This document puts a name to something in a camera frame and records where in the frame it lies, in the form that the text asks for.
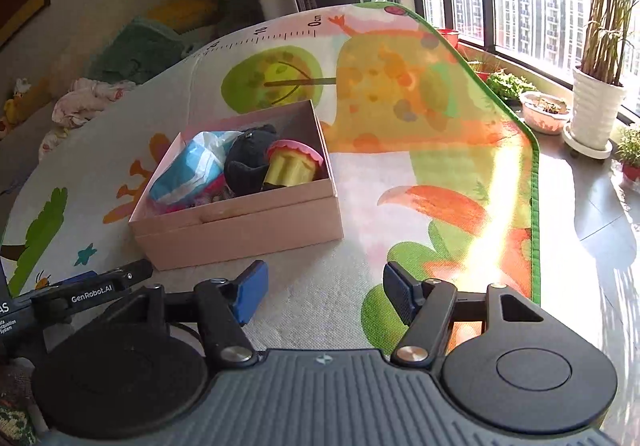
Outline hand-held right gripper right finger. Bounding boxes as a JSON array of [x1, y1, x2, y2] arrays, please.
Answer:
[[383, 262, 550, 371]]

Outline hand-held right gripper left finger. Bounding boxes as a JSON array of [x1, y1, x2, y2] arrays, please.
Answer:
[[97, 260, 269, 370]]

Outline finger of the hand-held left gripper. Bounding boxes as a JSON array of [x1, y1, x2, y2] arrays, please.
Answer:
[[47, 269, 99, 290], [30, 259, 153, 325]]

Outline pink cardboard box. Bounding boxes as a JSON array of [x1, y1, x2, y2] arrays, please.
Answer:
[[128, 100, 345, 272]]

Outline yellow pink cupcake toy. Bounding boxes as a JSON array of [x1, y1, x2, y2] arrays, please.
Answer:
[[262, 139, 326, 189]]

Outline black plush toy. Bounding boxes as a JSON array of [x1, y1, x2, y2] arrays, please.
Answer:
[[223, 124, 281, 197]]

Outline blue snack packet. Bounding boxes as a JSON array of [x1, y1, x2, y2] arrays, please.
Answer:
[[149, 130, 246, 204]]

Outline cartoon animal play mat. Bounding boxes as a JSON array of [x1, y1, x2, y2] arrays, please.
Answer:
[[0, 1, 542, 362]]

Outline pink floral cloth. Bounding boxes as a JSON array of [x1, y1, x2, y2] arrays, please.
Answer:
[[39, 79, 138, 162]]

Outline pink white bowl planter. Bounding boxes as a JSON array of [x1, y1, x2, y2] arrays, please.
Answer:
[[519, 90, 572, 135]]

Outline green plush blanket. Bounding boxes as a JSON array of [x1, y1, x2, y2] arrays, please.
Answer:
[[85, 16, 211, 84]]

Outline white wheeled pot saucer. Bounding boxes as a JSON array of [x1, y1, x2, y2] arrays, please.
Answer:
[[562, 123, 613, 160]]

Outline green leafy plant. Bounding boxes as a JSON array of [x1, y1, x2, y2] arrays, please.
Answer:
[[482, 69, 538, 102]]

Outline small plant in red pot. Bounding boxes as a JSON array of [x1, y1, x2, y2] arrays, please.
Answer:
[[615, 125, 640, 183]]

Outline white ribbed plant pot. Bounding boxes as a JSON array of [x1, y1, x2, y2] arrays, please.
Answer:
[[570, 66, 628, 149]]

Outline yellow pillow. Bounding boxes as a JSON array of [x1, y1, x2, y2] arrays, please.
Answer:
[[147, 0, 221, 30]]

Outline tall palm plant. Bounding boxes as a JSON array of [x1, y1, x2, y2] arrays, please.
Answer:
[[580, 0, 640, 87]]

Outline black window frame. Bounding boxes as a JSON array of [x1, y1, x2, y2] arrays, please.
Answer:
[[400, 0, 640, 122]]

